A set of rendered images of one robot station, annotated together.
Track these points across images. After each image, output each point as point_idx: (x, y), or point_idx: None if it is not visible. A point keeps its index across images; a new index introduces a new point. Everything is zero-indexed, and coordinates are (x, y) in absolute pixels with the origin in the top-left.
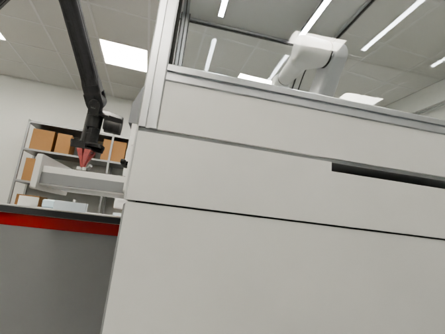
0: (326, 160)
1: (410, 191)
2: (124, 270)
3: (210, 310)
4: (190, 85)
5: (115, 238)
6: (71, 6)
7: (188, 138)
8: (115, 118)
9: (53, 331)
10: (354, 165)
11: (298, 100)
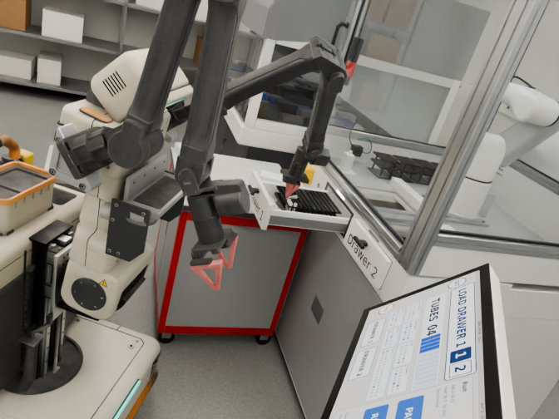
0: (509, 282)
1: (550, 297)
2: None
3: None
4: (447, 247)
5: (292, 233)
6: (332, 94)
7: (433, 276)
8: (325, 156)
9: (240, 294)
10: (525, 283)
11: (511, 250)
